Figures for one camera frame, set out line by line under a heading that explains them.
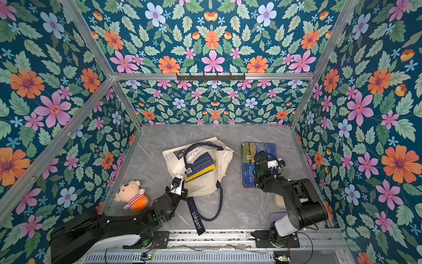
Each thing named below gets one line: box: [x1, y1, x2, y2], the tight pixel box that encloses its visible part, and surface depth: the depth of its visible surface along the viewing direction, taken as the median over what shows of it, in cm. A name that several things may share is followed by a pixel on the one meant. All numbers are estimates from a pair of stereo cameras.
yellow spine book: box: [185, 163, 216, 184], surface depth 96 cm
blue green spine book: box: [241, 162, 257, 189], surface depth 92 cm
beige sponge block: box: [274, 193, 286, 208], surface depth 84 cm
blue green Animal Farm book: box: [241, 141, 278, 164], surface depth 101 cm
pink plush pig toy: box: [114, 180, 149, 213], surface depth 82 cm
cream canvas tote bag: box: [162, 136, 235, 236], surface depth 87 cm
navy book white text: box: [185, 151, 215, 178], surface depth 97 cm
